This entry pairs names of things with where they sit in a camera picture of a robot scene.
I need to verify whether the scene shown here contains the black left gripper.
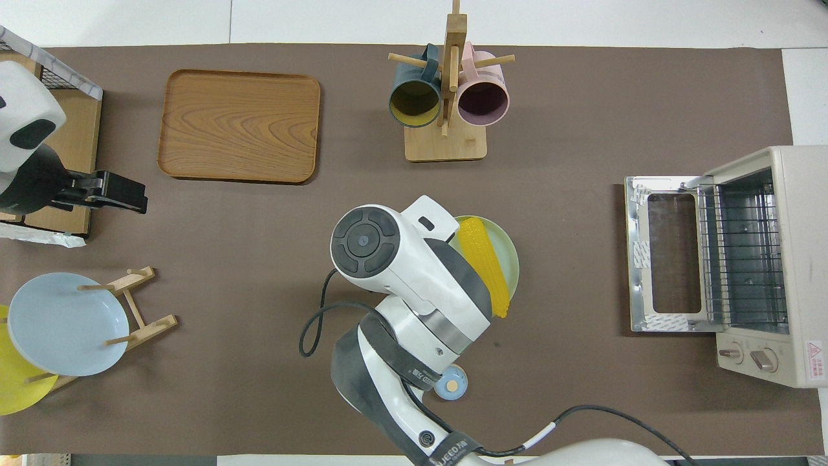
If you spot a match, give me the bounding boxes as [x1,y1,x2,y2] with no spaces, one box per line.
[49,170,149,215]

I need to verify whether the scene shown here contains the yellow banana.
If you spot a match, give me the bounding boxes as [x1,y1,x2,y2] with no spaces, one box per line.
[458,217,512,319]

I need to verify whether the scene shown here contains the pale green plate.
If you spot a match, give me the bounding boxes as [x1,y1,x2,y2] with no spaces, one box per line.
[450,215,520,305]

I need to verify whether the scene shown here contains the beige toaster oven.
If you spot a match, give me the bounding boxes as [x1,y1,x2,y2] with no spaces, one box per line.
[624,146,828,389]

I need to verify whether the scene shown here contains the crumpled white cloth piece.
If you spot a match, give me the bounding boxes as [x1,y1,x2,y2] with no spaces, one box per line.
[0,222,87,249]

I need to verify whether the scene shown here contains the brown table mat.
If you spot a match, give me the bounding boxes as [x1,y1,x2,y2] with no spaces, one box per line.
[0,44,825,457]

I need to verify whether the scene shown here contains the wooden plate rack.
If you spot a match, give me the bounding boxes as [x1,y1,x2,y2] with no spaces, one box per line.
[26,266,179,394]

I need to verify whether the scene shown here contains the wooden serving tray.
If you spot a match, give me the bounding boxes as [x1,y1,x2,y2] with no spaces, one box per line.
[157,69,321,184]

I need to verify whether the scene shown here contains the light blue plate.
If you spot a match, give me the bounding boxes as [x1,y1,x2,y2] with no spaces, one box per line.
[7,272,129,377]

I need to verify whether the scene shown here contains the white checked cloth liner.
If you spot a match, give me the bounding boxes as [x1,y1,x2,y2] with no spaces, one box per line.
[0,26,104,102]

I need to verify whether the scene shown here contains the yellow plate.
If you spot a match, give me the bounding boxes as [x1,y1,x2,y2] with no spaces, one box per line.
[0,304,59,416]

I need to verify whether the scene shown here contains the dark teal mug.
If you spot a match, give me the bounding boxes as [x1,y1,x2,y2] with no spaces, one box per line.
[388,44,443,129]

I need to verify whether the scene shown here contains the wooden mug tree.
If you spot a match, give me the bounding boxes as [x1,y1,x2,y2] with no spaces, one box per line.
[388,0,516,162]

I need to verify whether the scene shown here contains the pink mug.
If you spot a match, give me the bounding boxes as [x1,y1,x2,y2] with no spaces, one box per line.
[457,42,511,128]

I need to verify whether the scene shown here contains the wire basket wooden box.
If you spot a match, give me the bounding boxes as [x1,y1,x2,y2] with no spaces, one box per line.
[0,52,103,236]

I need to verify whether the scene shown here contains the black wire basket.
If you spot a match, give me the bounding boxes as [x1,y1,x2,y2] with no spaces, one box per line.
[0,39,88,91]

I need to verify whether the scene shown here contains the metal wire oven rack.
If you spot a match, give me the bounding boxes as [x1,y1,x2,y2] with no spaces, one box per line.
[697,183,791,326]

